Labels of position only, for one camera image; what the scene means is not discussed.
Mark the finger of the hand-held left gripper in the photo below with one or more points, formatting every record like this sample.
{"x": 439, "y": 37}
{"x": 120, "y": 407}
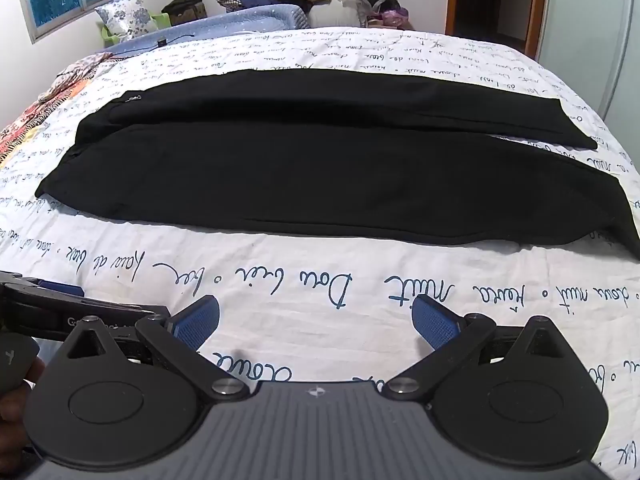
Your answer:
{"x": 60, "y": 290}

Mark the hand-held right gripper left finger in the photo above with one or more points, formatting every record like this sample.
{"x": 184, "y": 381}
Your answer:
{"x": 197, "y": 322}

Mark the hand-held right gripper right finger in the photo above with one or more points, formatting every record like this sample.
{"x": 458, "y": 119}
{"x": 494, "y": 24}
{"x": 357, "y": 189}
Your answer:
{"x": 435, "y": 322}

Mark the black pants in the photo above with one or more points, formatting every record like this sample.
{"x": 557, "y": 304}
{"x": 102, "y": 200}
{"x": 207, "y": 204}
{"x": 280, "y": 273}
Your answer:
{"x": 300, "y": 175}

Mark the person's left hand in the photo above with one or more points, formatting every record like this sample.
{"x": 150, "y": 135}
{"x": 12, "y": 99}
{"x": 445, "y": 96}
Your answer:
{"x": 12, "y": 420}

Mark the white bed sheet with script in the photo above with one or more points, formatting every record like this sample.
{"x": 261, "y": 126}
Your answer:
{"x": 300, "y": 270}

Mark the colourful patchwork quilt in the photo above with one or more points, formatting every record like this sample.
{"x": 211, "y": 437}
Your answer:
{"x": 30, "y": 120}

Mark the floral pillow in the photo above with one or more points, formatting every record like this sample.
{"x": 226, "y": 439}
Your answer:
{"x": 127, "y": 17}

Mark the black handbag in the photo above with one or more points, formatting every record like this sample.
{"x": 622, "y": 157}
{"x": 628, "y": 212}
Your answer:
{"x": 182, "y": 10}

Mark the light blue blanket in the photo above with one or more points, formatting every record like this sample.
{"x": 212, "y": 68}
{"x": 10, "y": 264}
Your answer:
{"x": 250, "y": 20}

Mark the purple cloth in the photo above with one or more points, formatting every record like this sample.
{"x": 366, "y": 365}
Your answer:
{"x": 392, "y": 17}

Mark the white plastic bag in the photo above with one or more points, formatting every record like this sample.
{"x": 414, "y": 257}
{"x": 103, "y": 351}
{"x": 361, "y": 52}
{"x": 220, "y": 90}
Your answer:
{"x": 335, "y": 15}

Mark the white wardrobe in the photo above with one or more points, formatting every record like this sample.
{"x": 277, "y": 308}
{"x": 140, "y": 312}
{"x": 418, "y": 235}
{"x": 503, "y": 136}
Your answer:
{"x": 580, "y": 20}

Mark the wooden door frame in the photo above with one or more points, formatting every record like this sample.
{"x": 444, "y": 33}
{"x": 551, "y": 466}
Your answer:
{"x": 452, "y": 0}

